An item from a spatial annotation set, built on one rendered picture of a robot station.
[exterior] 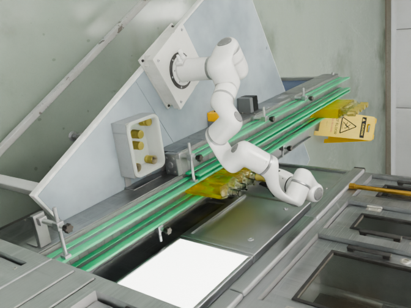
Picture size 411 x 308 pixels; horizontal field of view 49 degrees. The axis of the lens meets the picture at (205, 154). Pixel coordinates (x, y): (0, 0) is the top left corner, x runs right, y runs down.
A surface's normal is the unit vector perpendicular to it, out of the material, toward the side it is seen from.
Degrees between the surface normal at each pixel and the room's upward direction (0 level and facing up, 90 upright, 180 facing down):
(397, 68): 90
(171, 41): 4
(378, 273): 90
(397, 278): 90
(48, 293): 90
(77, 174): 0
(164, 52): 4
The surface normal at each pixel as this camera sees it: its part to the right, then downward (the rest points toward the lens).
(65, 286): -0.12, -0.95
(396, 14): -0.59, 0.31
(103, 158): 0.80, 0.09
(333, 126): -0.37, -0.21
